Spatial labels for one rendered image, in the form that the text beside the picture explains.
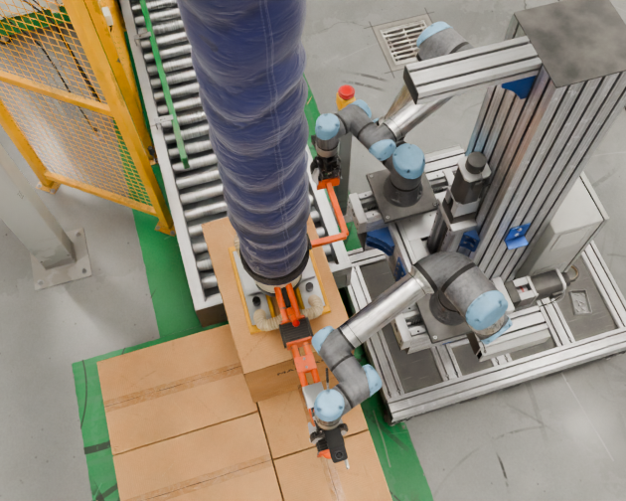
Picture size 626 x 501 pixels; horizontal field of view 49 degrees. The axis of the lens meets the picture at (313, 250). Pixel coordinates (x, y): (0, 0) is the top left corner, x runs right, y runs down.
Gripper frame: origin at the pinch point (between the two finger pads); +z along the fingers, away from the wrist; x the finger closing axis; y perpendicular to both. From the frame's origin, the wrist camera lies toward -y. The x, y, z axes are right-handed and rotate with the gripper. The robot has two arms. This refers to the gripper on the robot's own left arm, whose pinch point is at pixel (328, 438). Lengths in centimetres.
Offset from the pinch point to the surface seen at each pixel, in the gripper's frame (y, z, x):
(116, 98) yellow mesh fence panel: 153, 8, 42
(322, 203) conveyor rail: 113, 59, -33
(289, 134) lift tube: 50, -85, -4
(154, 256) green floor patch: 140, 120, 52
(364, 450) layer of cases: 4, 66, -17
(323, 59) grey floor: 245, 117, -74
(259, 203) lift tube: 49, -62, 5
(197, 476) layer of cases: 13, 67, 48
